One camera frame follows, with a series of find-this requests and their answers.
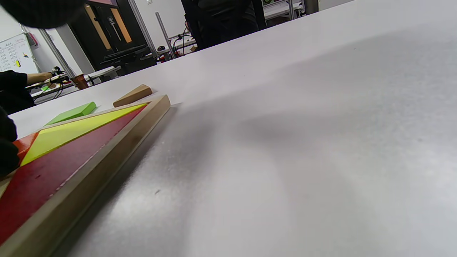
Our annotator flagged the person's right hand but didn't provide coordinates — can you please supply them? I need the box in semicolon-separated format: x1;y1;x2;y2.
0;0;86;177

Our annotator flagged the whiteboard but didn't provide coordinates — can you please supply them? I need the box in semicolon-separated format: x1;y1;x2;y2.
0;33;39;74

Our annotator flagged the black cabinet with orange panels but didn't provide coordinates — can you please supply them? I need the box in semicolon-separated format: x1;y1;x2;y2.
68;0;157;76

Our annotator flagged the black and white device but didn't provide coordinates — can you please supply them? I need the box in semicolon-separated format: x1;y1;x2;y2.
50;67;70;85

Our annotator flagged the white background table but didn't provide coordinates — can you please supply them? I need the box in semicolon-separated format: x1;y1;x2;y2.
30;66;122;105
262;0;305;20

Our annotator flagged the green puzzle piece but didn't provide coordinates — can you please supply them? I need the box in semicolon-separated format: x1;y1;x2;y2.
45;102;97;126

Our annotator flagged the yellow triangle puzzle piece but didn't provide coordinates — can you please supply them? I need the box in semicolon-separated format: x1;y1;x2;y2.
20;103;148;167

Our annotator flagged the tan wooden puzzle piece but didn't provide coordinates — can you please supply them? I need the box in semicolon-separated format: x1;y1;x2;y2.
113;84;153;108

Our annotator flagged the orange puzzle piece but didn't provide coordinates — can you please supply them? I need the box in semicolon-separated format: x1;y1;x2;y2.
12;132;39;162

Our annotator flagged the red triangle puzzle piece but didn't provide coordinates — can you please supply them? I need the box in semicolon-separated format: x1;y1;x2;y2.
0;106;147;245

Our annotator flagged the aluminium frame post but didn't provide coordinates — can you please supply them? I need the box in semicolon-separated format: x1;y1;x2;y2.
37;29;76;78
127;0;158;57
155;12;176;59

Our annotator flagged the bundle of cables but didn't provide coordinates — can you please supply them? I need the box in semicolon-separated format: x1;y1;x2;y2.
167;21;197;58

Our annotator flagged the wooden puzzle tray frame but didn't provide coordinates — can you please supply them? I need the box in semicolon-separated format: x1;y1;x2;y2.
0;94;171;257

